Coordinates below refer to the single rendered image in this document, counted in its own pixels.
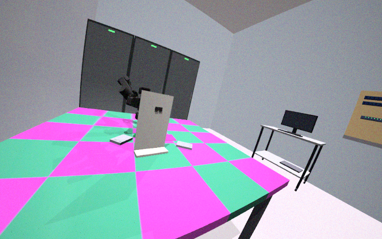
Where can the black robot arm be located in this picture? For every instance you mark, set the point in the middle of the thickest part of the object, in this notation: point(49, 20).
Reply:
point(127, 91)

